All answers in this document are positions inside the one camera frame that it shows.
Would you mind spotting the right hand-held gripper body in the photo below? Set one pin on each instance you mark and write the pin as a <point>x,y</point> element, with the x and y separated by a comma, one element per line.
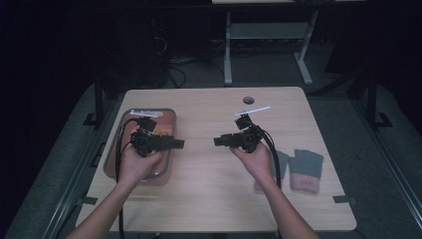
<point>247,139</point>

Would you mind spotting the person's left hand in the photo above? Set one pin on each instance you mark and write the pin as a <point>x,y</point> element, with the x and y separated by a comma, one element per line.
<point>137,169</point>

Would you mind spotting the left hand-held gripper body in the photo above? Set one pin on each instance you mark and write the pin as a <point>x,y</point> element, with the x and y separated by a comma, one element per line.
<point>149,142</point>

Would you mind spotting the grey fingerless glove pink cuff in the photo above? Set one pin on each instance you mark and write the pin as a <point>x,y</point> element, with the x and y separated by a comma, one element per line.
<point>283,162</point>
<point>305,166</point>

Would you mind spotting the black tape strip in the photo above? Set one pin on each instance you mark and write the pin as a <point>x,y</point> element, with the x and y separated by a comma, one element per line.
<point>87,200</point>
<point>345,199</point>

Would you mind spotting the white metal desk frame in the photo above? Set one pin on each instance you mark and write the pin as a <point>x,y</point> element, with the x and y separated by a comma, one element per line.
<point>265,31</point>

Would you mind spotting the black metal stand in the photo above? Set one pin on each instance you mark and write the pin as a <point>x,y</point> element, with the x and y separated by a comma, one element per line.
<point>98,99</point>
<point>372,99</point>

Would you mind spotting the pink basin with grey rim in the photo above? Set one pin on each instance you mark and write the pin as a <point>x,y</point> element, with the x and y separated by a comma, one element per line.
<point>167,120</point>

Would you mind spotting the person's right hand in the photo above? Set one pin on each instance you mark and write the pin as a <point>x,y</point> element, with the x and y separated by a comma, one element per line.
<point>258,164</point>

